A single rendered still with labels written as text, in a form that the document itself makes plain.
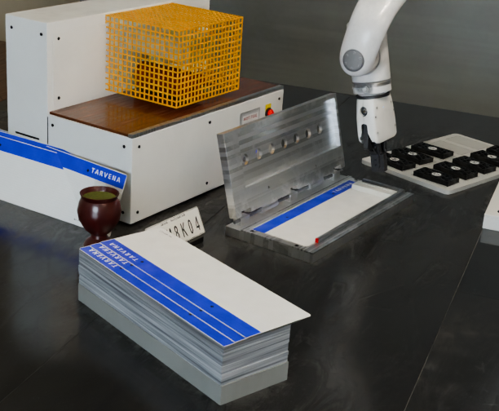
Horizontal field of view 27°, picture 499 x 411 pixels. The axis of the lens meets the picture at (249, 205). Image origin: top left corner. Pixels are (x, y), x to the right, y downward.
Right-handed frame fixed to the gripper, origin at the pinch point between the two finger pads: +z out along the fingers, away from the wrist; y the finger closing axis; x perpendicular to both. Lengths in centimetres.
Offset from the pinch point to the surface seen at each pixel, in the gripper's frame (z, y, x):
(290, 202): 4.6, -18.6, 12.1
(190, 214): -0.2, -45.7, 17.7
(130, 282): -1, -83, 0
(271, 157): -6.2, -22.2, 13.1
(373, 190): 5.9, -1.8, 0.9
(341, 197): 6.0, -8.4, 5.5
